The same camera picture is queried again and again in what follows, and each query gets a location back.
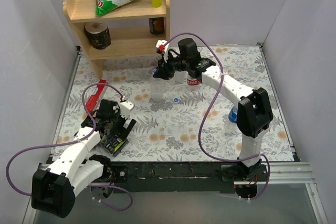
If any clear plastic bottle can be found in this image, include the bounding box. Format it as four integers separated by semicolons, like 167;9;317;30
150;73;164;102

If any clear bottle red label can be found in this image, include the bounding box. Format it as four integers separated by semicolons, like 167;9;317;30
187;74;201;86

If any blue label water bottle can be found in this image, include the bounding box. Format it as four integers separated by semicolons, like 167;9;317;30
228;106;238;124

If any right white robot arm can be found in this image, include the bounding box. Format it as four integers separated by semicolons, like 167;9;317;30
153;38;273;181

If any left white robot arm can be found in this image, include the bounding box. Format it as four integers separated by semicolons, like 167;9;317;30
31;99;136;218

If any white bottle black cap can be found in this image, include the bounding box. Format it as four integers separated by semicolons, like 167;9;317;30
174;71;186;83

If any black green product box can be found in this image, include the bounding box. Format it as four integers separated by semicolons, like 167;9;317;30
99;133;129;157

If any red rectangular box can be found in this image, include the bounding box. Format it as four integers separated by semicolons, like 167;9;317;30
86;79;108;113

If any dark can on shelf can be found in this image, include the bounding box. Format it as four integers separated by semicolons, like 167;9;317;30
149;17;164;35

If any wooden shelf unit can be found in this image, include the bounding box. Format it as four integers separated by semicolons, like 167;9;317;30
63;0;171;79

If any dark round canister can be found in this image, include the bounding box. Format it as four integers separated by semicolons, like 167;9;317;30
85;22;111;50

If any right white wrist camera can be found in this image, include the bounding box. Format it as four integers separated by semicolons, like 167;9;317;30
155;40;170;62

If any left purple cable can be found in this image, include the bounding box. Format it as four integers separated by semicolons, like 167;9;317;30
5;83;133;211

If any purple cable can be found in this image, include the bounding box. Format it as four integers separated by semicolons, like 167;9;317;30
162;33;270;199
5;83;133;211

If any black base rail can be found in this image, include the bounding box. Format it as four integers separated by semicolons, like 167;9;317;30
93;162;268;194

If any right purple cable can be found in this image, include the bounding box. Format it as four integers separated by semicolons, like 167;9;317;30
162;33;270;199

